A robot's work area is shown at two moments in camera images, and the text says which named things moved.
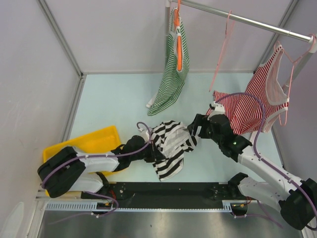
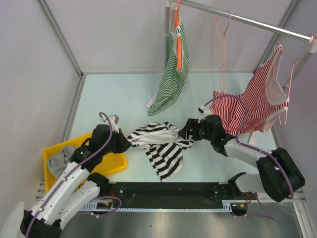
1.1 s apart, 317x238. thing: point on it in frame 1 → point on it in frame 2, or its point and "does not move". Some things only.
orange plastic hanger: (179, 45) does not move
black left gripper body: (148, 153) → (117, 144)
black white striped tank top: (173, 138) does not move
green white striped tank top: (173, 80) does not move
